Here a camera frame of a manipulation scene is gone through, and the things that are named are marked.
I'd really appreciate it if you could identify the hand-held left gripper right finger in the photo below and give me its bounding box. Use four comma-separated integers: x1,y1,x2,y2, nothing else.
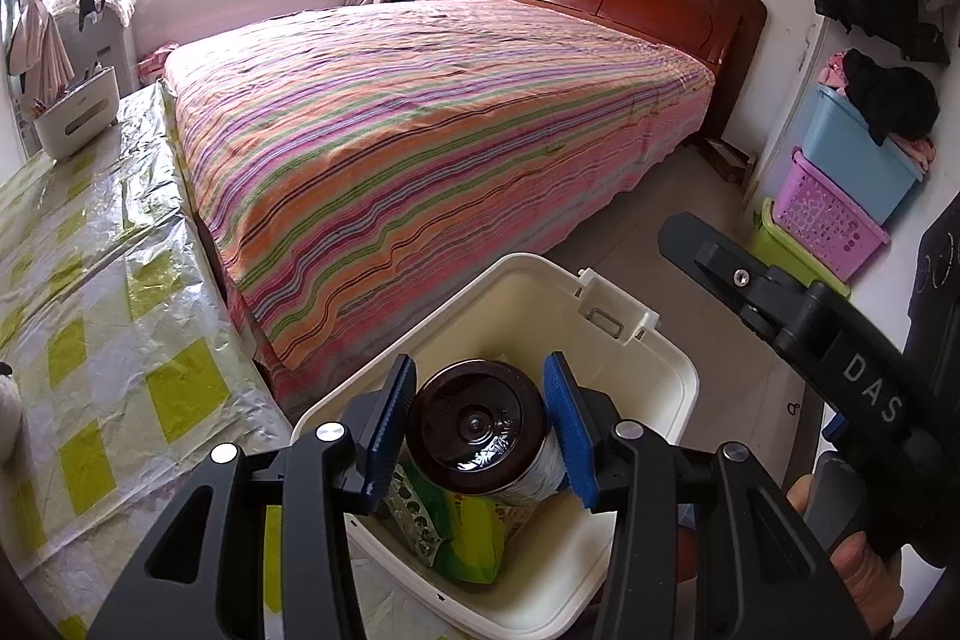
541,351,856,640

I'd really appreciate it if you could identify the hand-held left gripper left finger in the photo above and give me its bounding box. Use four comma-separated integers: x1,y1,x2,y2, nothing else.
86,353,418,640

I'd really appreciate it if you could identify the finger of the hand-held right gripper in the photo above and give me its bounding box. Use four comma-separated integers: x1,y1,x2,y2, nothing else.
658,212,809,342

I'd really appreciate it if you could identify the brown-lidded white can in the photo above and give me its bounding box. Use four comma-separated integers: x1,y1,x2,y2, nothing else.
405,359,575,510

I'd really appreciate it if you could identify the white plastic bin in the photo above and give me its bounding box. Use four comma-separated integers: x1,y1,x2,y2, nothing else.
289,251,700,637

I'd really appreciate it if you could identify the person's right hand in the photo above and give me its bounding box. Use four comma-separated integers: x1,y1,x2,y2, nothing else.
784,471,901,640

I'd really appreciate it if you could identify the green plastic basket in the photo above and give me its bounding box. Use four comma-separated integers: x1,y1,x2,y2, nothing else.
746,197,852,300

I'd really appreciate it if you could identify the white dotted snack packet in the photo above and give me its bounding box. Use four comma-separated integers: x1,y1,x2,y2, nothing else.
386,464,451,566

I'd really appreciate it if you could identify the pink plastic basket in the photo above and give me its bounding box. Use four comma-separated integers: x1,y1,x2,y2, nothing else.
772,149,892,283

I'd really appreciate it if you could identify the cardboard box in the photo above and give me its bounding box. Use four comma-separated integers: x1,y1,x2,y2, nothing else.
701,136,757,184

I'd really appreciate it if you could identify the green snack packet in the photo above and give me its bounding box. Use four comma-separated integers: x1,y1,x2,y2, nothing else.
431,486,541,585

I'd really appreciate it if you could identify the blue storage box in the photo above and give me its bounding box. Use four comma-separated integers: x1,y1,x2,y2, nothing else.
799,85,927,225

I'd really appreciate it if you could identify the black clothing pile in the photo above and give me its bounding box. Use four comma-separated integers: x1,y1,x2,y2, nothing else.
844,47,941,146

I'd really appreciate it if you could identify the bed with striped cover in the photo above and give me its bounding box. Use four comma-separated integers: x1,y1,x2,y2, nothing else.
161,0,717,412

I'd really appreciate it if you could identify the white plush toy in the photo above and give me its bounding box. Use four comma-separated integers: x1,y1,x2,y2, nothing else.
0,362,23,465

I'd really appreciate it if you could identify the pink cloth item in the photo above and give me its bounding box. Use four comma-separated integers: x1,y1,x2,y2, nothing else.
135,44,181,86

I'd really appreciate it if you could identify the white desktop organizer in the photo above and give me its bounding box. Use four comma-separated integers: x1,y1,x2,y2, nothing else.
31,66,121,161

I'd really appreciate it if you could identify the white standing appliance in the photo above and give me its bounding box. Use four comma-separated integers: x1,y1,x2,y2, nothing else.
45,0,147,109

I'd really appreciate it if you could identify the beige hanging garment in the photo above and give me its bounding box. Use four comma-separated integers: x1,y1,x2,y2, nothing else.
7,0,72,94

